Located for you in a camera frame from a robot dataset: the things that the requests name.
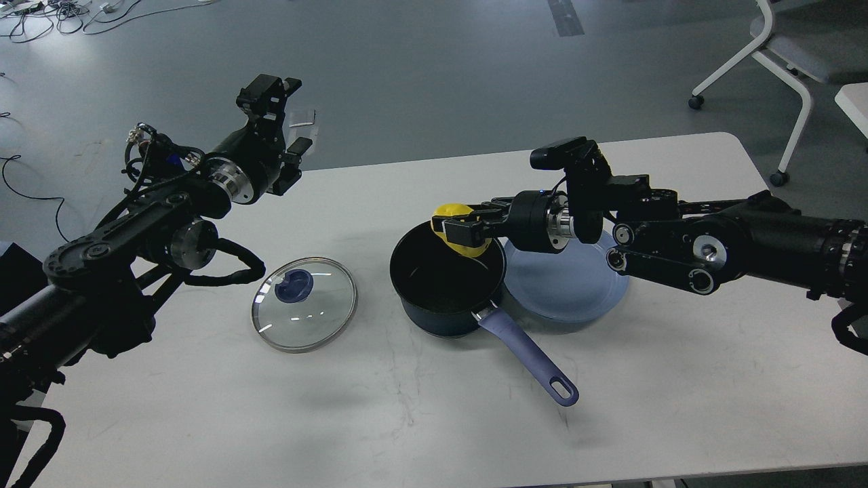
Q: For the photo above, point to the blue round plate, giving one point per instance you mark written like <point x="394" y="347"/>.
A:
<point x="571" y="287"/>

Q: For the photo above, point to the white office chair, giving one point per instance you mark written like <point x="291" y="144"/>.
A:
<point x="825" y="41"/>

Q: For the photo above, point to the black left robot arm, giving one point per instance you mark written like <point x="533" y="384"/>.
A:
<point x="104" y="288"/>

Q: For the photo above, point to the white table edge right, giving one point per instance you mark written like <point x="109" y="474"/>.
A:
<point x="852" y="99"/>

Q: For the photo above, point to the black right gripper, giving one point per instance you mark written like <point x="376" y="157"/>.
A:
<point x="533" y="221"/>

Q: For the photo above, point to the grey floor tape strip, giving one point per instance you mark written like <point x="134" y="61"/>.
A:
<point x="565" y="17"/>

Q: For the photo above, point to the glass pot lid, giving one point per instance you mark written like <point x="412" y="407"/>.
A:
<point x="304" y="304"/>

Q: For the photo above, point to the black box at left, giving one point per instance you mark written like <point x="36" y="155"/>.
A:
<point x="21" y="276"/>

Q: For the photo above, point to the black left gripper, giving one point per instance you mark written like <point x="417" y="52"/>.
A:
<point x="251" y="161"/>

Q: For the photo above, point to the dark blue saucepan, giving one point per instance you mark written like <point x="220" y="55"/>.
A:
<point x="449" y="296"/>

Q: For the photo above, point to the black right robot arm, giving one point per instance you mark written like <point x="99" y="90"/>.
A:
<point x="660" y="238"/>

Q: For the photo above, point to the white floor tape marks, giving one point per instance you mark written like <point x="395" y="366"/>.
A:
<point x="302" y="123"/>

